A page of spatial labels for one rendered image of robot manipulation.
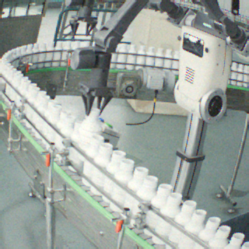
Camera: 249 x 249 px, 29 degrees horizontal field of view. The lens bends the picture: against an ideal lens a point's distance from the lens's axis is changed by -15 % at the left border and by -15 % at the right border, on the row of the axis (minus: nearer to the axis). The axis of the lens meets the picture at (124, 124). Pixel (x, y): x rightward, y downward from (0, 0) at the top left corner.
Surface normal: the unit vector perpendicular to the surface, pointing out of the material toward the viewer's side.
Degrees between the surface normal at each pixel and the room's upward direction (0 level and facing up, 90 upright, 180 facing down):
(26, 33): 90
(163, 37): 90
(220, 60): 90
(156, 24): 90
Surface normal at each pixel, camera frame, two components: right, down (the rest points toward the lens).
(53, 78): 0.45, 0.35
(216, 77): 0.48, 0.52
